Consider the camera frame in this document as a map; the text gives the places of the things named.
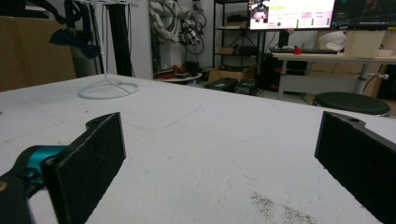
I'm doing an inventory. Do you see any black metal shelf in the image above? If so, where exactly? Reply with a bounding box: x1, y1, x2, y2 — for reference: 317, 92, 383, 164
213, 0, 269, 74

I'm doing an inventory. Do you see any black padded round stool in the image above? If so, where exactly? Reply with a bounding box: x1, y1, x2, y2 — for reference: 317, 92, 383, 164
312, 91, 392, 118

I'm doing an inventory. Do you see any black equipment case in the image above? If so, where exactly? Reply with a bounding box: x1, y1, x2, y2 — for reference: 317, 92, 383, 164
205, 77, 239, 93

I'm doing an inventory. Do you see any black crate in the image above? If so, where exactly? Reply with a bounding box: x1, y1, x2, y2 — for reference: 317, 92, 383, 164
233, 79, 260, 96

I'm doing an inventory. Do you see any black equipment cabinet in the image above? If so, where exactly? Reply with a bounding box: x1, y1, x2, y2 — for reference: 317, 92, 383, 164
259, 57, 310, 91

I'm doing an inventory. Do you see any large cardboard box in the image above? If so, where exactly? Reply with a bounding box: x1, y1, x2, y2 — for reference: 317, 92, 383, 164
207, 63, 260, 84

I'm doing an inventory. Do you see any beige box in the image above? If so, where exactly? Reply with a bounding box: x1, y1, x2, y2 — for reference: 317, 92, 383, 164
343, 29, 387, 60

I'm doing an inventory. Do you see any white rounded object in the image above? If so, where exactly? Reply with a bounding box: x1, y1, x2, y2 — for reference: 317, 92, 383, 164
318, 30, 347, 52

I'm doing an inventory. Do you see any white metal stand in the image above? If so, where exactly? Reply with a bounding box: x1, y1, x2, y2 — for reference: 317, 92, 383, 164
78, 0, 140, 101

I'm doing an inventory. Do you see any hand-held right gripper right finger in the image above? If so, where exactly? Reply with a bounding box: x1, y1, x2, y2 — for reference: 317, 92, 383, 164
314, 110, 396, 224

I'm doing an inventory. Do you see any bright computer monitor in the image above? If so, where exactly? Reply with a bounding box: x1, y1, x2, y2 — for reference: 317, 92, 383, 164
247, 0, 336, 32

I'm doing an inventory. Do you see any low round platform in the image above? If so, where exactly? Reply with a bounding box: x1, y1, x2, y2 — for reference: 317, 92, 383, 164
154, 72, 204, 86

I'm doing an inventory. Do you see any tall cardboard panel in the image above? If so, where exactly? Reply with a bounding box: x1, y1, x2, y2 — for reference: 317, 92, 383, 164
0, 15, 78, 93

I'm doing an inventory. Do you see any dark computer monitor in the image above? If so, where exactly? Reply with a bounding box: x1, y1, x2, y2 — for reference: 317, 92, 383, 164
331, 0, 396, 32

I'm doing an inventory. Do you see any white standing desk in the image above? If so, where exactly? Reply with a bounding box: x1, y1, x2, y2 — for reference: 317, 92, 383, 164
272, 51, 396, 101

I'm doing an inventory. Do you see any black metal frame post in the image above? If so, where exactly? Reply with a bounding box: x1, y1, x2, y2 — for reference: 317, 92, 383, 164
105, 0, 134, 77

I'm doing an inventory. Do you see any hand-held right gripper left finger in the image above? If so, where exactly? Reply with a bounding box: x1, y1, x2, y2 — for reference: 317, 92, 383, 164
41, 111, 127, 224

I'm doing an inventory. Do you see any black keyboard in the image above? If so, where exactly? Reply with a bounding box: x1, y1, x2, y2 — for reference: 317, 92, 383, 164
268, 47, 339, 55

